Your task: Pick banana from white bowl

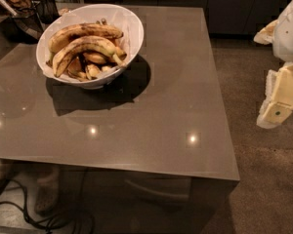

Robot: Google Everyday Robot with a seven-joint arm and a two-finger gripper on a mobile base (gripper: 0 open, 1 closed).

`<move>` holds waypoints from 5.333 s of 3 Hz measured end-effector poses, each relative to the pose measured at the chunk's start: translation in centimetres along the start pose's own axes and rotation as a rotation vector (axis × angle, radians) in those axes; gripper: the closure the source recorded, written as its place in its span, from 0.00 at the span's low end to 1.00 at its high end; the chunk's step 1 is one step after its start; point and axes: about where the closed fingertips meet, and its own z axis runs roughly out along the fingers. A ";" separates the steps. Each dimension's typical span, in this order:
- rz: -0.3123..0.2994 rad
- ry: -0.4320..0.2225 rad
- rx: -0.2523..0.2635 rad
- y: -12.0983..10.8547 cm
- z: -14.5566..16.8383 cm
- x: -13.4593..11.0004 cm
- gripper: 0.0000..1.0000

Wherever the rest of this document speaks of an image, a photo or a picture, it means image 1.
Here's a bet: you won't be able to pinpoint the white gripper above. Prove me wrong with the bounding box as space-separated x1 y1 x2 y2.
253 0 293 129

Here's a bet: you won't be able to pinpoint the large spotted banana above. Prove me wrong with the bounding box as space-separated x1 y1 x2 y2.
52 35 126 77
48 23 123 54

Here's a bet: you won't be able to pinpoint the white bowl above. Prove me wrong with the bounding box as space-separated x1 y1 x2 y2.
36 4 144 90

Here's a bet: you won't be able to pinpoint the small banana pieces in bowl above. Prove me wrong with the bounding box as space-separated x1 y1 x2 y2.
46 46 128 82

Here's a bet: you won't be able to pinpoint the black mesh pen cup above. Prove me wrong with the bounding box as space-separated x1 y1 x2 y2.
32 0 60 24

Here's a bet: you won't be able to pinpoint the dark mesh tray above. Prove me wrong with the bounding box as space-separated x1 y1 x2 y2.
11 8 44 44

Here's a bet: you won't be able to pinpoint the black cable on floor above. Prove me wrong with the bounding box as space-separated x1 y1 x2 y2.
0 169 96 234

